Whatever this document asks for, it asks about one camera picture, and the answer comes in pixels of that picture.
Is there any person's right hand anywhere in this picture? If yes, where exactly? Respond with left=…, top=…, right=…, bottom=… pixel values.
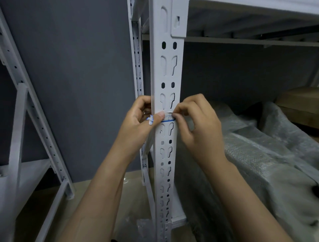
left=172, top=93, right=229, bottom=173

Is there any person's left hand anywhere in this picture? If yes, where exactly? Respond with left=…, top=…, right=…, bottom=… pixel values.
left=113, top=95, right=165, bottom=163

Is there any blue-bordered white label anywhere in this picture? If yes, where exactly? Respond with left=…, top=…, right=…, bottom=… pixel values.
left=160, top=111, right=176, bottom=123

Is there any white perforated shelf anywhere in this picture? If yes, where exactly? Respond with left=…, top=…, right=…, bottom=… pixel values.
left=149, top=0, right=189, bottom=242

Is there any person's right forearm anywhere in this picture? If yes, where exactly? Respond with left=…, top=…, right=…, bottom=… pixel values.
left=208, top=159, right=293, bottom=242

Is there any person's left forearm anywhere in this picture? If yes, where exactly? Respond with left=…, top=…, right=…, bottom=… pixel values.
left=54, top=149, right=134, bottom=242

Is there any person's grey clothing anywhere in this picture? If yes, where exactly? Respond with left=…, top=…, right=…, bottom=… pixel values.
left=174, top=101, right=319, bottom=242

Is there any plain brown cardboard box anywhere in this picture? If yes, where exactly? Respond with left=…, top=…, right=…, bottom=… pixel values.
left=275, top=86, right=319, bottom=130

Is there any clear plastic wrap piece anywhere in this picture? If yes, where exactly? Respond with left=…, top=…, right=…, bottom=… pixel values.
left=119, top=217, right=160, bottom=242

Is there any white metal shelving rack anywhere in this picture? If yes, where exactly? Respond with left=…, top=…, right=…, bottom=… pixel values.
left=131, top=0, right=319, bottom=48

